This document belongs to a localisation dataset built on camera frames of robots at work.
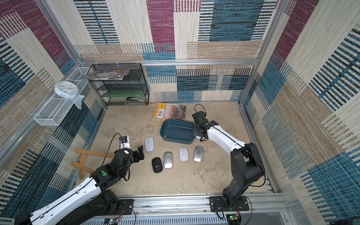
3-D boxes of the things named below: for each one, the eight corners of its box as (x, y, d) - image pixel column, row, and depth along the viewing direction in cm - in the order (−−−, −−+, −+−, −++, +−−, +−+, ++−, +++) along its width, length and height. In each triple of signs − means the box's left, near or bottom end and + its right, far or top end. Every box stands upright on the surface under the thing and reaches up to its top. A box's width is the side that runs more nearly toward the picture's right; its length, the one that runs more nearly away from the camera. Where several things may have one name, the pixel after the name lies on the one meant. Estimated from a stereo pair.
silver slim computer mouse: (163, 168, 89) (162, 167, 87) (164, 153, 95) (164, 151, 93) (172, 168, 89) (172, 167, 87) (173, 153, 95) (173, 151, 93)
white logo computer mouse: (179, 161, 90) (179, 160, 89) (179, 147, 96) (179, 146, 95) (188, 161, 90) (188, 160, 89) (188, 147, 96) (188, 146, 95)
